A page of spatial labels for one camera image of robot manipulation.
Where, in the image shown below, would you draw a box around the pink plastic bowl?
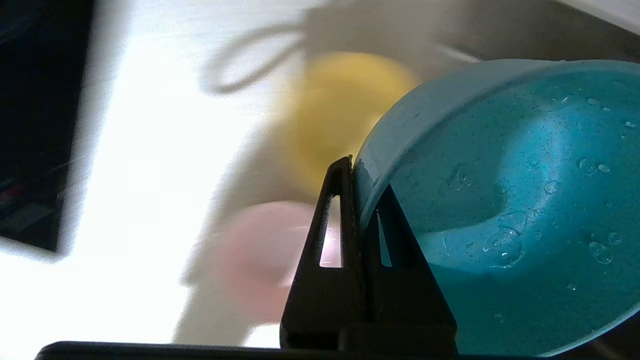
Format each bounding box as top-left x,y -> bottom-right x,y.
215,200 -> 346,326

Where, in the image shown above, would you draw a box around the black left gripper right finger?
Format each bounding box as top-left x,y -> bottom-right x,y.
357,184 -> 459,353

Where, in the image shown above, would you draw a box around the black induction cooktop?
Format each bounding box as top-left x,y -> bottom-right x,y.
0,0 -> 96,253

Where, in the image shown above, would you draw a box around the yellow plastic bowl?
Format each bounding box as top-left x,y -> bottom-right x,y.
282,50 -> 421,193

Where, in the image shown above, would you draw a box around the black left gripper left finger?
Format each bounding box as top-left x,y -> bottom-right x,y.
279,156 -> 367,349

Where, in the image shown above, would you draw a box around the blue plastic bowl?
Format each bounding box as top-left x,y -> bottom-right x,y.
352,59 -> 640,357

